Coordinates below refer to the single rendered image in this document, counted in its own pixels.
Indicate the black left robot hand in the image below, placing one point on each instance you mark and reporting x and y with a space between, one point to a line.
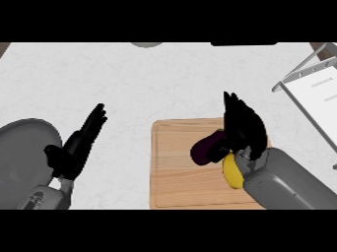
74 151

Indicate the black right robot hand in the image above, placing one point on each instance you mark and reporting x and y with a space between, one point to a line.
241 128

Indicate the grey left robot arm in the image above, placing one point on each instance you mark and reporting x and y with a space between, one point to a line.
47 197

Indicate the yellow lemon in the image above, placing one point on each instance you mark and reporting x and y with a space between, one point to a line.
231 174

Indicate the wooden cutting board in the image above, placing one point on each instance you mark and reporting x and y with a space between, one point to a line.
191 177

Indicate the dark purple eggplant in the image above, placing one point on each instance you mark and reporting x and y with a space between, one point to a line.
204 149

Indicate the grey round plate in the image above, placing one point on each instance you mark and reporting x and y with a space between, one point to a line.
13 164

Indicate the grey round object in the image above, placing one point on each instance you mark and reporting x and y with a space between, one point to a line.
146 44

